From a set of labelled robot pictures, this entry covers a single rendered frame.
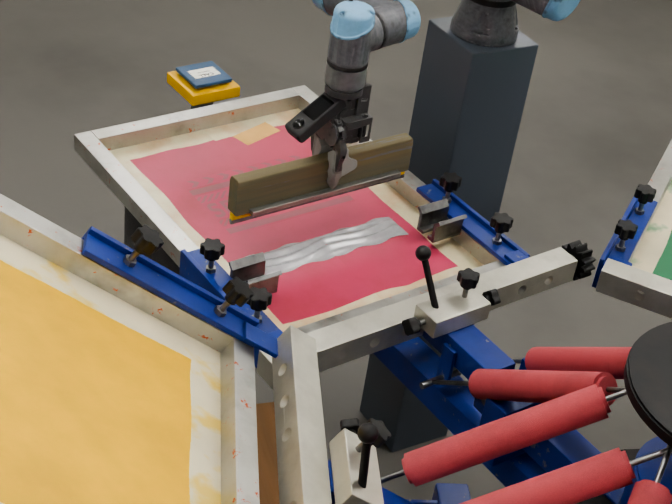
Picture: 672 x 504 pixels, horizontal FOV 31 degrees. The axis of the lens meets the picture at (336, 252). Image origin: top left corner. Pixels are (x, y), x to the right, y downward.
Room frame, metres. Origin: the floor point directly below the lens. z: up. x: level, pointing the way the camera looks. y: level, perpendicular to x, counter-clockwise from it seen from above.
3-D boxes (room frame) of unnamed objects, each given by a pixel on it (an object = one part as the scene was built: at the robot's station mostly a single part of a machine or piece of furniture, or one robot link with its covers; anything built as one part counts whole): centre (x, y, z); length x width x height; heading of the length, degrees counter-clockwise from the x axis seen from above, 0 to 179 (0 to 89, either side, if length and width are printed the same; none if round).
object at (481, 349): (1.65, -0.25, 1.02); 0.17 x 0.06 x 0.05; 39
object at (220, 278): (1.73, 0.17, 0.98); 0.30 x 0.05 x 0.07; 39
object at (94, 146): (2.09, 0.11, 0.97); 0.79 x 0.58 x 0.04; 39
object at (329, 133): (2.03, 0.02, 1.23); 0.09 x 0.08 x 0.12; 129
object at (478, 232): (2.08, -0.26, 0.98); 0.30 x 0.05 x 0.07; 39
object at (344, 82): (2.03, 0.03, 1.31); 0.08 x 0.08 x 0.05
